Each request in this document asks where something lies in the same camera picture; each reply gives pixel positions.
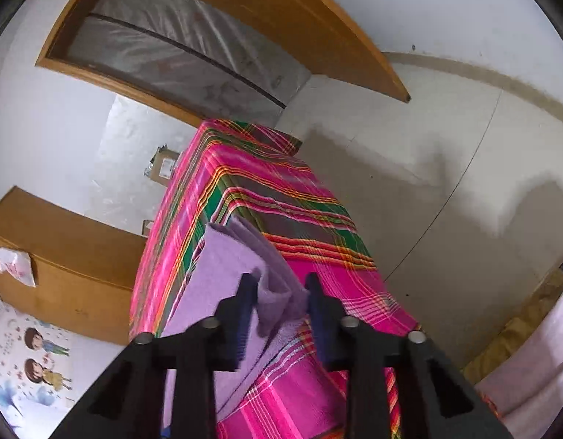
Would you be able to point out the cartoon wall sticker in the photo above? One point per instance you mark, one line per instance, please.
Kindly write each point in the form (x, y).
(34, 366)

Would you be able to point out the pink plaid bed sheet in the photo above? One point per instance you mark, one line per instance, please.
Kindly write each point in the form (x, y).
(281, 183)

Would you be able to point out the labelled cardboard box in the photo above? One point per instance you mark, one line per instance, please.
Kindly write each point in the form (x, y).
(165, 167)

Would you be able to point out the pale pink cloth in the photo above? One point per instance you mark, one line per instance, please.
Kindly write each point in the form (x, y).
(537, 352)

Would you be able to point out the wooden wardrobe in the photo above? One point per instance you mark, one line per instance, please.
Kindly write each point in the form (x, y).
(71, 260)

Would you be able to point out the white red-printed plastic bag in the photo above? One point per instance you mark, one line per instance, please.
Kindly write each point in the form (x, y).
(14, 265)

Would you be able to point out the wooden door frame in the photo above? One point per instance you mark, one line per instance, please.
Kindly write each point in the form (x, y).
(117, 87)

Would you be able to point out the purple fleece pants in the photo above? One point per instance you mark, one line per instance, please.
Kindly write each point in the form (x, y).
(217, 274)

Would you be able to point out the wooden door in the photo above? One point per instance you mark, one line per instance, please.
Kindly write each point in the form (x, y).
(309, 23)

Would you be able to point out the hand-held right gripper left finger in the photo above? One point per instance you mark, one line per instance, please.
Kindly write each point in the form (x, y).
(245, 320)

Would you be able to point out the clear plastic doorway curtain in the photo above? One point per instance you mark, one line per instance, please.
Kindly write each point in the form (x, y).
(194, 77)

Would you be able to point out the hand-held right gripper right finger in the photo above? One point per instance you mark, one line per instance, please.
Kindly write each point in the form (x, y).
(316, 324)

